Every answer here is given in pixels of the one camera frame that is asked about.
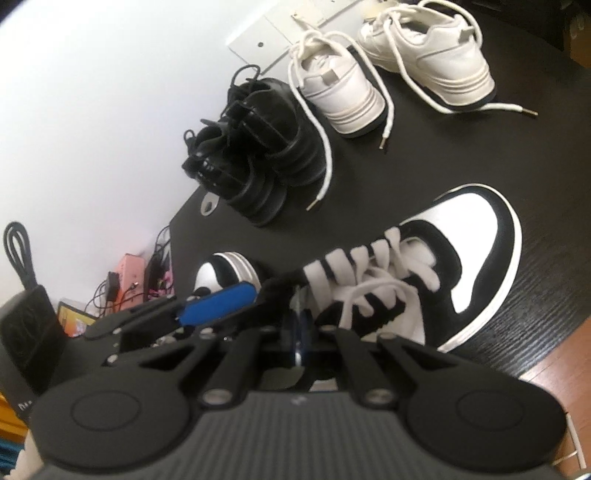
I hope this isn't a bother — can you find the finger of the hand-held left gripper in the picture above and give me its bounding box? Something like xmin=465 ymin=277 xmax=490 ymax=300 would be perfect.
xmin=256 ymin=272 xmax=308 ymax=305
xmin=85 ymin=282 xmax=257 ymax=356

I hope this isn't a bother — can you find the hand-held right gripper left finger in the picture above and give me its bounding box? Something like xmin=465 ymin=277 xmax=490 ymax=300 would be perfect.
xmin=104 ymin=314 xmax=300 ymax=409

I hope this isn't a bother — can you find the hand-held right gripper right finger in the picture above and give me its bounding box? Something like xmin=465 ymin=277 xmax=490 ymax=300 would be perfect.
xmin=300 ymin=314 xmax=467 ymax=409

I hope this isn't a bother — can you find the black and white sneaker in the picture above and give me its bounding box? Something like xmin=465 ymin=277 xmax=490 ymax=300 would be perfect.
xmin=295 ymin=184 xmax=522 ymax=354
xmin=194 ymin=251 xmax=262 ymax=296

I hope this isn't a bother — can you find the flat screen monitor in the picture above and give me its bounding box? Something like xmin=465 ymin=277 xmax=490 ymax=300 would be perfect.
xmin=58 ymin=301 xmax=100 ymax=339

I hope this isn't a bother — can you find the pink cosmetic packet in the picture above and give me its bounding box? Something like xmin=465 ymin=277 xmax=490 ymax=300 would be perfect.
xmin=148 ymin=271 xmax=175 ymax=297

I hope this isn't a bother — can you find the pink cardboard box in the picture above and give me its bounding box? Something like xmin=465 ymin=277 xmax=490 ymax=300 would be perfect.
xmin=117 ymin=254 xmax=145 ymax=288

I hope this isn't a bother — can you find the black leather shoe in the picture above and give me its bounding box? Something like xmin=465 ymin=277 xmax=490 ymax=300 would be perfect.
xmin=182 ymin=124 xmax=287 ymax=227
xmin=217 ymin=65 xmax=326 ymax=185

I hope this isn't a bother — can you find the blue ribbed object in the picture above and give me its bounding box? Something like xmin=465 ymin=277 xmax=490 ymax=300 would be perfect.
xmin=0 ymin=436 xmax=23 ymax=468

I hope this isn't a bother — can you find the black cabinet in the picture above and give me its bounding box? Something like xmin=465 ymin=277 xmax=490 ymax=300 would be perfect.
xmin=545 ymin=0 xmax=591 ymax=63

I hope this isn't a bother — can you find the black charger cable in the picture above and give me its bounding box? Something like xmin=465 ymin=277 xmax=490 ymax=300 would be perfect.
xmin=151 ymin=225 xmax=172 ymax=278

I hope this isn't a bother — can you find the white wall socket panel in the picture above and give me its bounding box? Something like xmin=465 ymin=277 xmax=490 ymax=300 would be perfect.
xmin=227 ymin=0 xmax=365 ymax=65

